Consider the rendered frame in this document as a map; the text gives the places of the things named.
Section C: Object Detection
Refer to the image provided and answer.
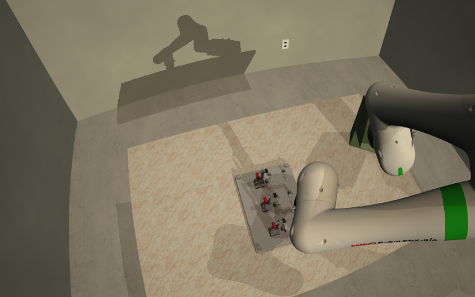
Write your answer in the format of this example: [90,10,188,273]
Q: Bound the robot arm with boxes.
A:
[289,81,475,254]

